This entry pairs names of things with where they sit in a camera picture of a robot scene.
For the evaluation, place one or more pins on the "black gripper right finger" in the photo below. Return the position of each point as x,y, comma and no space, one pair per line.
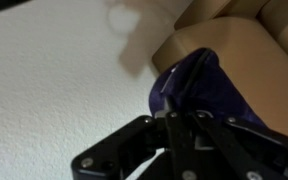
250,146

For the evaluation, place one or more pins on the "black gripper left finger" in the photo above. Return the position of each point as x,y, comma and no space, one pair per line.
117,150

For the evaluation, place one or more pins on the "purple golf club cover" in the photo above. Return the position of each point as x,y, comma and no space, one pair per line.
217,90

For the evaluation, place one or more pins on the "tan leather sofa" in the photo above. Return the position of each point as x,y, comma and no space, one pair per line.
250,50

